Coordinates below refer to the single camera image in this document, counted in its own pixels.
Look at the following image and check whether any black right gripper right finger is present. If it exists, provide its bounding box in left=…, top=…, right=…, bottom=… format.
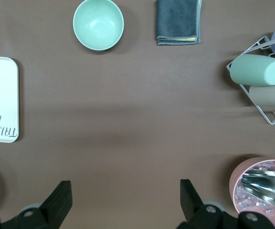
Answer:
left=178, top=178, right=275, bottom=229

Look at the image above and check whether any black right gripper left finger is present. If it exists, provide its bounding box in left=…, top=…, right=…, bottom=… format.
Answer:
left=0, top=180, right=73, bottom=229

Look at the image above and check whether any pink bowl with ice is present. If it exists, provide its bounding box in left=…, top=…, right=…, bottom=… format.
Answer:
left=229, top=156, right=275, bottom=227

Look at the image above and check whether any silver metal scoop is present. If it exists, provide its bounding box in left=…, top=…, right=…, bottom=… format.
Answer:
left=241, top=168, right=275, bottom=211

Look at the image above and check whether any beige cup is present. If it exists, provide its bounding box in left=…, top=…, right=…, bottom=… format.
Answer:
left=248, top=77, right=275, bottom=107

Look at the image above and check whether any mint green cup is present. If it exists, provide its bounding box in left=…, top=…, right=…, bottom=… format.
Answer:
left=230, top=53, right=275, bottom=87

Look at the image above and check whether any grey folded cloth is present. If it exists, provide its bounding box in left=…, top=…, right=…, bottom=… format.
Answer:
left=156, top=0, right=203, bottom=46

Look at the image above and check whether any mint green bowl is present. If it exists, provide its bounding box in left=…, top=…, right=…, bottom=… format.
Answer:
left=73, top=0, right=125, bottom=51

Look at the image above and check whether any white wire cup rack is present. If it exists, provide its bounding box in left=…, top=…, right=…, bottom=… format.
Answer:
left=226, top=35, right=275, bottom=125

